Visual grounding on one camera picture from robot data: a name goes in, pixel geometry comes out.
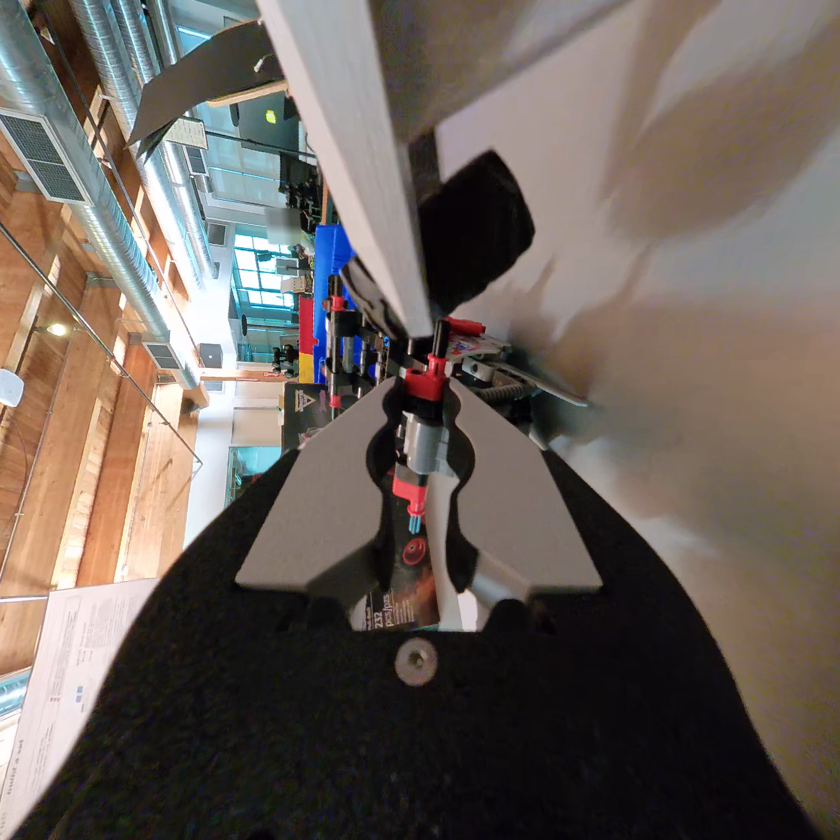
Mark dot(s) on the yellow storage bin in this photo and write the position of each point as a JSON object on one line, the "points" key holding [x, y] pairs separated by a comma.
{"points": [[307, 367]]}

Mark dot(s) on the black toy truck box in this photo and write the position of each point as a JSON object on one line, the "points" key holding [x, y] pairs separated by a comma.
{"points": [[298, 420]]}

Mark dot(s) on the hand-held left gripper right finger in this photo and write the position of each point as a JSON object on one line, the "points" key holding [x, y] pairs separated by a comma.
{"points": [[525, 512]]}

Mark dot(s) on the white printed paper sheet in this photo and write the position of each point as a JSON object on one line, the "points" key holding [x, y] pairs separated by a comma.
{"points": [[65, 656]]}

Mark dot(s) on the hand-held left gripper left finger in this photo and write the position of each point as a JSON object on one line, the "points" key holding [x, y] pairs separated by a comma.
{"points": [[302, 505]]}

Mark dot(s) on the small white air vent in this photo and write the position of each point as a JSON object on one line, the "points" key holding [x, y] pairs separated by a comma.
{"points": [[161, 355]]}

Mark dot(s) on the narrow silver ventilation duct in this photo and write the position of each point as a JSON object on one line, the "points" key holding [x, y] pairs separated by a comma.
{"points": [[141, 144]]}

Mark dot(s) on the white round ceiling device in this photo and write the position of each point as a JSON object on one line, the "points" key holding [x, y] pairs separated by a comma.
{"points": [[8, 394]]}

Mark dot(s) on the red storage bin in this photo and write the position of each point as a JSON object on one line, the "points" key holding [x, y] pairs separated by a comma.
{"points": [[306, 325]]}

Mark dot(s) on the black red toy truck chassis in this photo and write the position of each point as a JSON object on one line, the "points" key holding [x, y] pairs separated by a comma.
{"points": [[420, 446]]}

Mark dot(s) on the grey toy truck body part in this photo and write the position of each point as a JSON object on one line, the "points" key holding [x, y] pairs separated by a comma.
{"points": [[492, 364]]}

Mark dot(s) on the small blue storage bin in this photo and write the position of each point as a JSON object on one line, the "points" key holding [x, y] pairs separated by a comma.
{"points": [[321, 325]]}

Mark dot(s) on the ceiling lamp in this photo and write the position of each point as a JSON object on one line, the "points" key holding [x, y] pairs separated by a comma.
{"points": [[56, 328]]}

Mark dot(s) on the large silver ventilation duct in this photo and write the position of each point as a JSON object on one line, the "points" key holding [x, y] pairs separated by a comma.
{"points": [[98, 216]]}

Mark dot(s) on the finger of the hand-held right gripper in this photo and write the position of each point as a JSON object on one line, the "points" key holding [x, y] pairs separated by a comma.
{"points": [[348, 131]]}

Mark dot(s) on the black wall speaker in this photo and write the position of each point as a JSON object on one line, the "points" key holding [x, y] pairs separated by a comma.
{"points": [[210, 354]]}

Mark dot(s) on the black toy tire red hub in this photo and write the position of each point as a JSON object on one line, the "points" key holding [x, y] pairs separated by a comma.
{"points": [[479, 229]]}

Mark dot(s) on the large white air vent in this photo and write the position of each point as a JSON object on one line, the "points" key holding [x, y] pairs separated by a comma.
{"points": [[43, 157]]}

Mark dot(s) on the grey desk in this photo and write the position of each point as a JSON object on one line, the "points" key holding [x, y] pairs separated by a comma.
{"points": [[722, 459]]}

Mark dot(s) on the black hanging panel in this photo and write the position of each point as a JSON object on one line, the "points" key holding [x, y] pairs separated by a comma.
{"points": [[203, 79]]}

